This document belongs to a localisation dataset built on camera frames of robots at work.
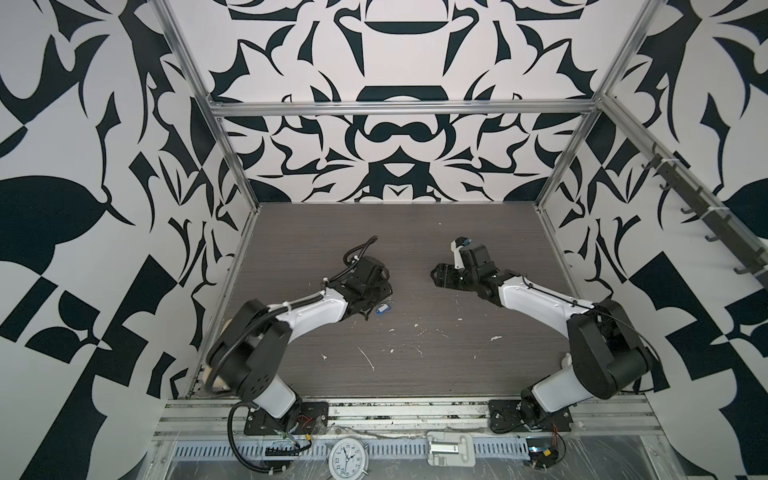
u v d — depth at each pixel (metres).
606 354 0.44
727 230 0.55
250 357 0.44
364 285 0.70
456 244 0.85
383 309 0.92
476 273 0.70
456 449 0.69
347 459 0.66
